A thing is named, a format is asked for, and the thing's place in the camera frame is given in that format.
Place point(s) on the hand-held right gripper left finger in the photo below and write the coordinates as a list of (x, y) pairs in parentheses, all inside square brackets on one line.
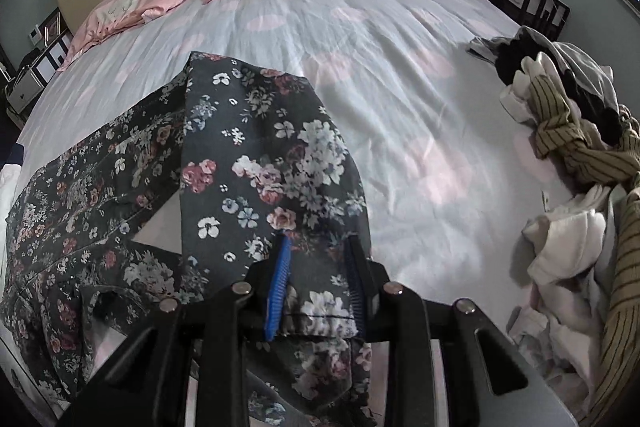
[(280, 287)]

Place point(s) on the pale pink crumpled garment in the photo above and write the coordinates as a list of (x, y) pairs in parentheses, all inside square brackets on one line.
[(560, 337)]

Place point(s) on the pile of mixed clothes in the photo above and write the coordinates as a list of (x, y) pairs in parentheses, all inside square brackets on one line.
[(555, 107)]

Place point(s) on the picture frame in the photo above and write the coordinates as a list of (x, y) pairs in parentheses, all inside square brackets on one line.
[(51, 27)]

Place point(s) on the bed with pale dotted sheet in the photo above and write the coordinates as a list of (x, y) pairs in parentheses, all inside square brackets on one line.
[(375, 82)]

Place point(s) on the white drawer nightstand with binders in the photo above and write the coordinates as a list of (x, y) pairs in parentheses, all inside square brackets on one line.
[(25, 89)]

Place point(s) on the black garment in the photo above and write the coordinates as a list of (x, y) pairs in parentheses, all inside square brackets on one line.
[(510, 57)]

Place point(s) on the small white garment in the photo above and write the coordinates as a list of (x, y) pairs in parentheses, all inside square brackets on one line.
[(520, 92)]

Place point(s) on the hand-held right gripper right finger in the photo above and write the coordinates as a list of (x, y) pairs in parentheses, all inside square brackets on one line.
[(356, 287)]

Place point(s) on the grey garment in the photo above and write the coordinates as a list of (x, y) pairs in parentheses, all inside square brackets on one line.
[(580, 67)]

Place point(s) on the white sweater with navy cuff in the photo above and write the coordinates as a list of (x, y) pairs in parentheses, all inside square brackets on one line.
[(7, 182)]

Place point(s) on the light pink printed pillow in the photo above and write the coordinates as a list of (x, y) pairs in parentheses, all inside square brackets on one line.
[(130, 7)]

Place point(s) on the dark floral pants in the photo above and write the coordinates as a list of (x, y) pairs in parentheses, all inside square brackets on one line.
[(260, 132)]

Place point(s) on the small white wall controller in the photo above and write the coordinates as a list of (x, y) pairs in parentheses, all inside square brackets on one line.
[(35, 33)]

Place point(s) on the white crumpled garment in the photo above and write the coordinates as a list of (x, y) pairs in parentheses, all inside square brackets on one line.
[(565, 237)]

